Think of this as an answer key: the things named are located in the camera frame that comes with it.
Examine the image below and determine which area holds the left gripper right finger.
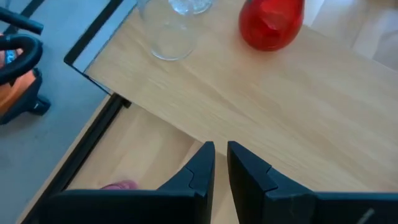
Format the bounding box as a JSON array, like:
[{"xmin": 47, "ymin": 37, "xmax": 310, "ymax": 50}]
[{"xmin": 226, "ymin": 141, "xmax": 398, "ymax": 224}]

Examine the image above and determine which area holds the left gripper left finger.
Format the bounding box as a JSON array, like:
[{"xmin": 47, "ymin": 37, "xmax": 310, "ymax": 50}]
[{"xmin": 21, "ymin": 141, "xmax": 216, "ymax": 224}]

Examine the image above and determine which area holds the pink ribbed wide-mouth vase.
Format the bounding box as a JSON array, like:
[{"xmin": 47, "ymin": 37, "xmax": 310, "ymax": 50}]
[{"xmin": 99, "ymin": 179, "xmax": 140, "ymax": 191}]

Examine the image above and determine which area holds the clear smooth glass vase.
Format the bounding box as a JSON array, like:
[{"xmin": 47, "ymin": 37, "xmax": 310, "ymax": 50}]
[{"xmin": 137, "ymin": 0, "xmax": 200, "ymax": 62}]

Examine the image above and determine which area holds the red round glass vase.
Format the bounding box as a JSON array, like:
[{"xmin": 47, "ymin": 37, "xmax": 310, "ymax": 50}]
[{"xmin": 238, "ymin": 0, "xmax": 305, "ymax": 52}]

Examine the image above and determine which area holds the clear conical flask vase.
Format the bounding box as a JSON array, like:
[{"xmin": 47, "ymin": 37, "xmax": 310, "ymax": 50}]
[{"xmin": 169, "ymin": 0, "xmax": 215, "ymax": 16}]

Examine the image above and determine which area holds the orange black shop vacuum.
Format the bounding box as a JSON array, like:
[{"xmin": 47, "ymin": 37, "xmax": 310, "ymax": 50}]
[{"xmin": 0, "ymin": 6, "xmax": 52, "ymax": 126}]

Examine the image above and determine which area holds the black metal table frame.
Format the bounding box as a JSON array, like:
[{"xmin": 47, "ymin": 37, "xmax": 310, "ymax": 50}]
[{"xmin": 17, "ymin": 92, "xmax": 133, "ymax": 224}]

